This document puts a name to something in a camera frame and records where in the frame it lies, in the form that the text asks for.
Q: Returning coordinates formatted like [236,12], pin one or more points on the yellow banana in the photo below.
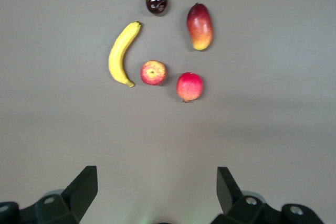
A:
[118,58]

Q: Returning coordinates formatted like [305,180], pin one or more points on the red pomegranate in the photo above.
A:
[189,86]

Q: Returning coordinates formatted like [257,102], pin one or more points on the red yellow mango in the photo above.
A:
[200,26]

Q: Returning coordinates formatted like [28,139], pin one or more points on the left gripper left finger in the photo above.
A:
[76,200]

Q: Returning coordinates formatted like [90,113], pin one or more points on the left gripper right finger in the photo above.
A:
[236,208]

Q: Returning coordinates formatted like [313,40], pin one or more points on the dark purple mangosteen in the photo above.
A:
[156,2]

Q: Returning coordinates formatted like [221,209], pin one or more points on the table cover sheet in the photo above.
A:
[262,129]

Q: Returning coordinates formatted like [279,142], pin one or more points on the red yellow apple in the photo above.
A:
[153,73]

